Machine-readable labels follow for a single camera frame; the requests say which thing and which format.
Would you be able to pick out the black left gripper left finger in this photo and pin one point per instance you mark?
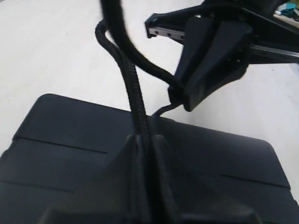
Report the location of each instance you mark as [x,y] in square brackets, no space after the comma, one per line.
[117,196]

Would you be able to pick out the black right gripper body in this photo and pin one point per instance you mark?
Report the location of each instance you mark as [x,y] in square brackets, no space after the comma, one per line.
[274,40]

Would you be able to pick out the black plastic carrying case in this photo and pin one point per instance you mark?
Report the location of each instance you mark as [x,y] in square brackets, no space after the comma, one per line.
[64,143]

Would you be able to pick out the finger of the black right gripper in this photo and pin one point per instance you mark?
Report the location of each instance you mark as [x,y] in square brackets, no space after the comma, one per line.
[199,35]
[226,61]

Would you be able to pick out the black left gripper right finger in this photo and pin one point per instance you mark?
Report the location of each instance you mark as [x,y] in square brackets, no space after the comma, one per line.
[186,199]

